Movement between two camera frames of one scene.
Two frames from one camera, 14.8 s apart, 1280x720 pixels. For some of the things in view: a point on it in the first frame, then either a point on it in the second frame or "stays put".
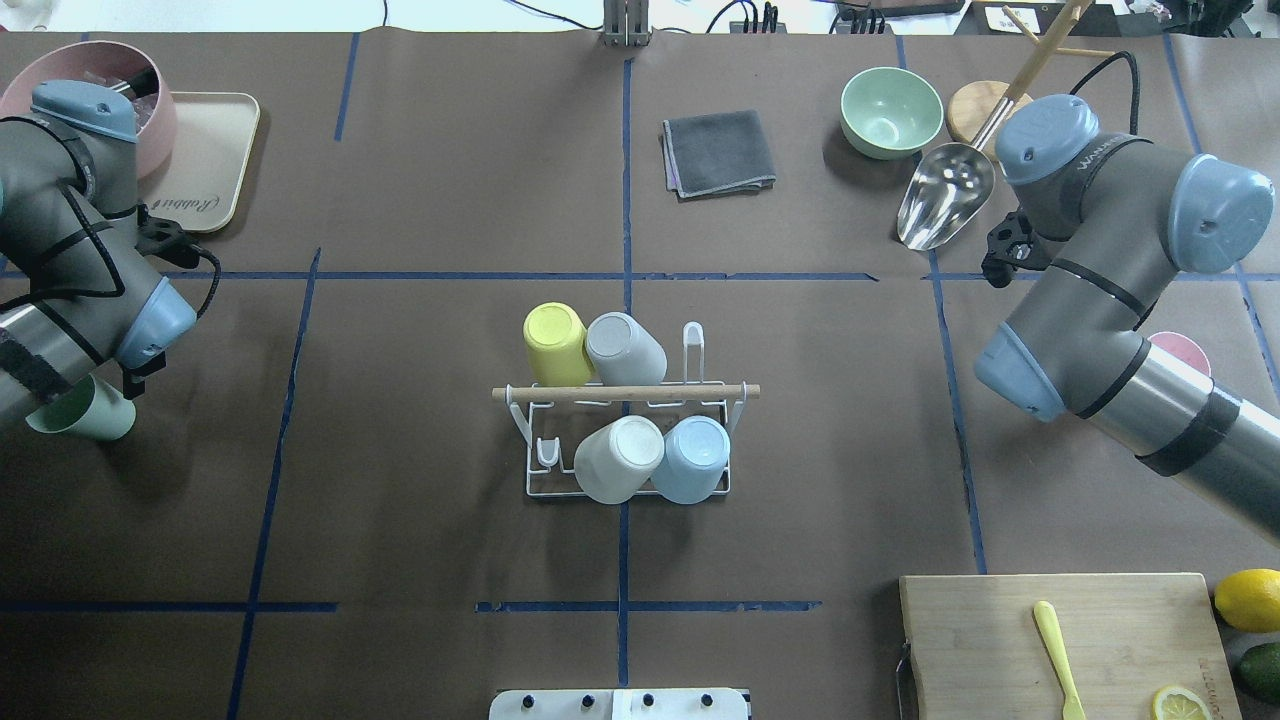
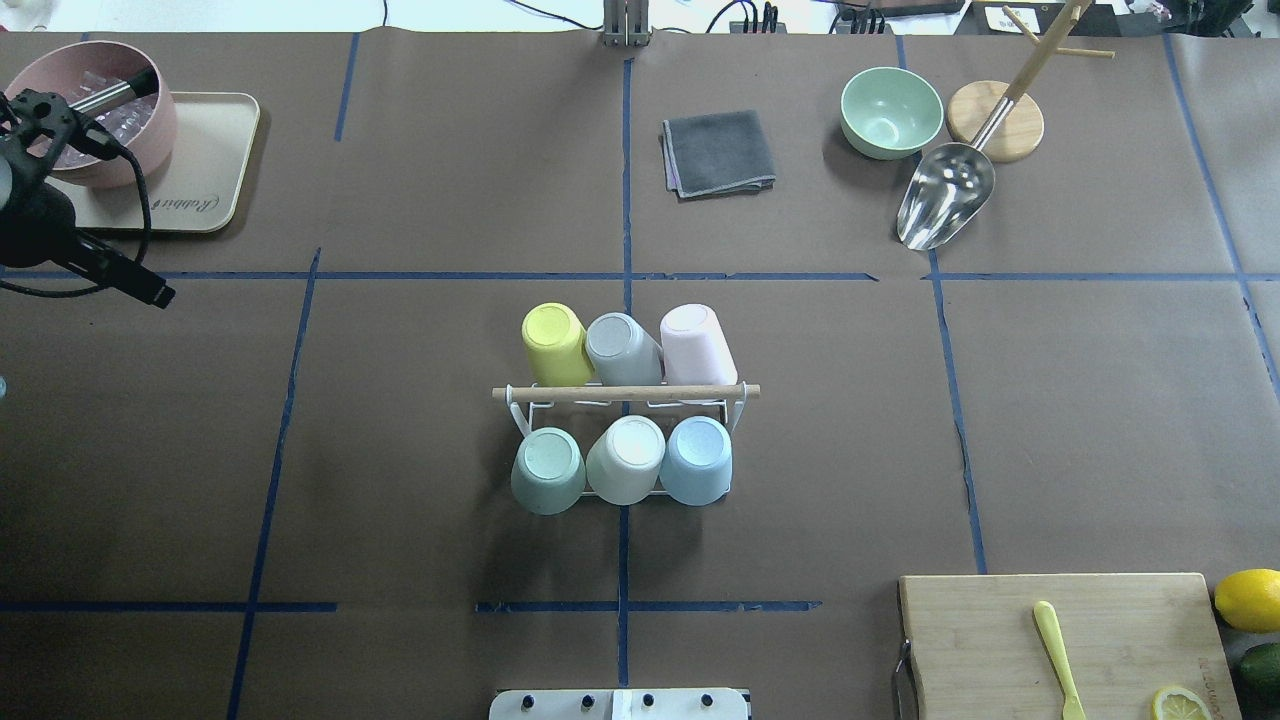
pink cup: (1184, 348) → (695, 347)
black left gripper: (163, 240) → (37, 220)
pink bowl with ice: (138, 79) stays put
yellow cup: (556, 339) stays put
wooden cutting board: (977, 652) stays put
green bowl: (890, 112) stays put
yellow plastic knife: (1048, 621) stays put
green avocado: (1259, 672) stays put
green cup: (89, 410) → (549, 471)
